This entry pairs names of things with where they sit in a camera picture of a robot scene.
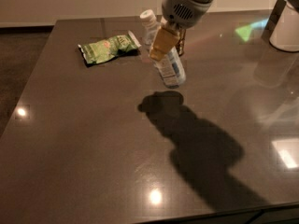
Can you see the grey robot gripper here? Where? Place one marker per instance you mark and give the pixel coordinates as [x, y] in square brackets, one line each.
[180, 11]

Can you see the blue plastic water bottle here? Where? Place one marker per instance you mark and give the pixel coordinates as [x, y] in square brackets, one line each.
[170, 67]

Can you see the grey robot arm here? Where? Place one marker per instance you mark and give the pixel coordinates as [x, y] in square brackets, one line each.
[184, 14]

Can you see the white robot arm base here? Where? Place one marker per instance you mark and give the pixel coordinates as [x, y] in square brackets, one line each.
[286, 32]

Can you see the brown soda can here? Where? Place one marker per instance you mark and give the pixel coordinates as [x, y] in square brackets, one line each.
[181, 43]

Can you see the green chip bag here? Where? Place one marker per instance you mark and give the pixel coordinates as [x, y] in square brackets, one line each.
[108, 49]

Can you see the black object behind robot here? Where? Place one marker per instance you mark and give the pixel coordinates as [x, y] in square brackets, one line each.
[273, 19]

